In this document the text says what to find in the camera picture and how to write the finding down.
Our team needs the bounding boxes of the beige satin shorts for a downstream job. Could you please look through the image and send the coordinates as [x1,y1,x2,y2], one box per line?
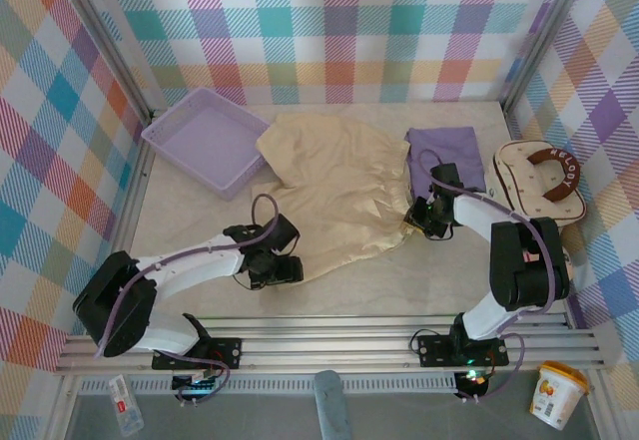
[252,113,416,284]

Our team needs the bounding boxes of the aluminium upright post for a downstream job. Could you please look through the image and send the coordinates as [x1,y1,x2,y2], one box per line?
[501,0,595,112]
[49,0,157,123]

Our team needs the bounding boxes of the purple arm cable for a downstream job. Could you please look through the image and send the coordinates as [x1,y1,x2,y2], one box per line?
[94,193,282,404]
[417,149,559,404]

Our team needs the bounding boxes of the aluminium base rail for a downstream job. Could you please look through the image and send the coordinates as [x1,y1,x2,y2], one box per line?
[54,313,608,376]

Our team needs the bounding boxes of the white tub with yellow lid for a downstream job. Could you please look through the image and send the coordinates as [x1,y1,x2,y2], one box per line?
[529,359,590,431]

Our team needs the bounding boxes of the purple t-shirt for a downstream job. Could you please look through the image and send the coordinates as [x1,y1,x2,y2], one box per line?
[403,126,488,197]

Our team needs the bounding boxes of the white slotted cable duct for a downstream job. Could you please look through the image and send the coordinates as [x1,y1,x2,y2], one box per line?
[79,378,458,395]

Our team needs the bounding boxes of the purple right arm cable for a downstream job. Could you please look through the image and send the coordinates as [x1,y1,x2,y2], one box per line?
[417,149,559,404]

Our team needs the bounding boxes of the aluminium left upright post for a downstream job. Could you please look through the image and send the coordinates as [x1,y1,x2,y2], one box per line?
[49,0,157,123]

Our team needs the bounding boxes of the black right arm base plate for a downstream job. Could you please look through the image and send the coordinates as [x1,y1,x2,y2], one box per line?
[416,332,510,367]

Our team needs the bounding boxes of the aluminium right upright post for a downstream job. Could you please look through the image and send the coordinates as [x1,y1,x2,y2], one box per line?
[501,0,595,112]

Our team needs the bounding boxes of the grey pole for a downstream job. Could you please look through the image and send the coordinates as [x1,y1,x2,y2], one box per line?
[315,369,353,440]

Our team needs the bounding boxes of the lavender plastic basket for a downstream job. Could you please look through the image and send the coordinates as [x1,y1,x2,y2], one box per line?
[140,86,271,202]

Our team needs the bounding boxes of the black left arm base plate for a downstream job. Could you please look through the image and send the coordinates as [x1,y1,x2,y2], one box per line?
[152,337,244,371]

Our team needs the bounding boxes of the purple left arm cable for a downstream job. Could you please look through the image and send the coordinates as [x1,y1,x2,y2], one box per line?
[94,193,282,404]

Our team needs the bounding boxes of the small plastic packet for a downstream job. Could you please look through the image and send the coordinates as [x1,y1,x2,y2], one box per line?
[108,373,146,439]

